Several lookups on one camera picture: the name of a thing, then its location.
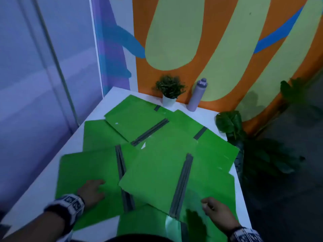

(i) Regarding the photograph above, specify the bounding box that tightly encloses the person's left hand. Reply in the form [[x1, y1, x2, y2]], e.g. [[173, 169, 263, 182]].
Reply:
[[77, 180, 105, 210]]

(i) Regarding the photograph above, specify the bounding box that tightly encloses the person's right hand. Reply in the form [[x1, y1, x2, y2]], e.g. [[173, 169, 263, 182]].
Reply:
[[201, 197, 242, 235]]

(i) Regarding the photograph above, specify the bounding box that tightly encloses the green file folder grey spine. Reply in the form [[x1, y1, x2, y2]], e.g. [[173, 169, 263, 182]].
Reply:
[[118, 133, 239, 242]]

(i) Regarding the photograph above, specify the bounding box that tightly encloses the person's left forearm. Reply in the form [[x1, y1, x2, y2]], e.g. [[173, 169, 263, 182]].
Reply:
[[0, 212, 66, 242]]

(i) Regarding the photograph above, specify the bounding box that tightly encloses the pile of green folders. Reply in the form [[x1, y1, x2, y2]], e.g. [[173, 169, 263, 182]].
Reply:
[[55, 95, 240, 242]]

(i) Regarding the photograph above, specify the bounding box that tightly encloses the large leafy green plant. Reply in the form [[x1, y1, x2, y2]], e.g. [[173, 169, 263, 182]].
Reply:
[[215, 110, 306, 182]]

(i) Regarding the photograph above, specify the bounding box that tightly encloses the purple water bottle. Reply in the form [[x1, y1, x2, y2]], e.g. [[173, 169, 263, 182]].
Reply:
[[187, 78, 208, 112]]

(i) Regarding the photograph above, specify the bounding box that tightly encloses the small potted plant white pot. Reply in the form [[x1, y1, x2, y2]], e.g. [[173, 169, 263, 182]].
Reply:
[[153, 75, 187, 108]]

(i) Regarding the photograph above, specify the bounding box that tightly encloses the dark green background plant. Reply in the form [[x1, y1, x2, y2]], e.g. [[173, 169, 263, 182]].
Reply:
[[280, 77, 319, 106]]

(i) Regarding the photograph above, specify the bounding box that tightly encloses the patterned wrist camera band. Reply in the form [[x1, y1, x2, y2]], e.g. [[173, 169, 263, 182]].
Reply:
[[228, 226, 263, 242], [44, 194, 85, 233]]

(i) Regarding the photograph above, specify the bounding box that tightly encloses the grey window frame bar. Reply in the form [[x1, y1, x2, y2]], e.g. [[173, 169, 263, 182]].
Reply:
[[32, 0, 79, 127]]

